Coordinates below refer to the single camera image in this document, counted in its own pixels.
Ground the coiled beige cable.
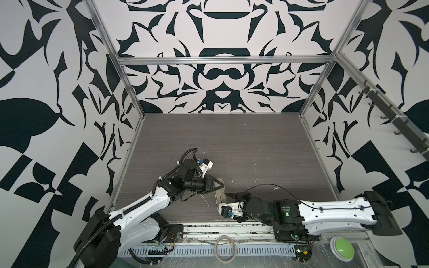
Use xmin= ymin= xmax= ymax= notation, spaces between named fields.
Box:
xmin=214 ymin=235 xmax=238 ymax=262

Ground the small electronics board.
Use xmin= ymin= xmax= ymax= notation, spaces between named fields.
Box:
xmin=294 ymin=244 xmax=312 ymax=263

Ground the green push button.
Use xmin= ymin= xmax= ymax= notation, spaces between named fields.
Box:
xmin=330 ymin=236 xmax=355 ymax=262

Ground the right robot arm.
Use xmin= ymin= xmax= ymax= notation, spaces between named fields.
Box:
xmin=218 ymin=191 xmax=402 ymax=244

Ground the white remote control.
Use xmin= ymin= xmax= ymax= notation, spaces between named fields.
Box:
xmin=214 ymin=188 xmax=226 ymax=207

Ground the slotted cable duct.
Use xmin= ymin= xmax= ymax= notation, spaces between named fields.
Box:
xmin=132 ymin=244 xmax=296 ymax=258

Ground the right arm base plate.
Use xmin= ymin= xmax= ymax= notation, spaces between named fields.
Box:
xmin=273 ymin=223 xmax=320 ymax=245

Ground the black wall hook rail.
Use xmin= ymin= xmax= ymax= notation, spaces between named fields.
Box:
xmin=359 ymin=79 xmax=429 ymax=162

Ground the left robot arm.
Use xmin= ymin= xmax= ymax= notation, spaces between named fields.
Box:
xmin=69 ymin=147 xmax=224 ymax=268

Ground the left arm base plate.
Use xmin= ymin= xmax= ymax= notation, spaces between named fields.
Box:
xmin=156 ymin=224 xmax=184 ymax=243

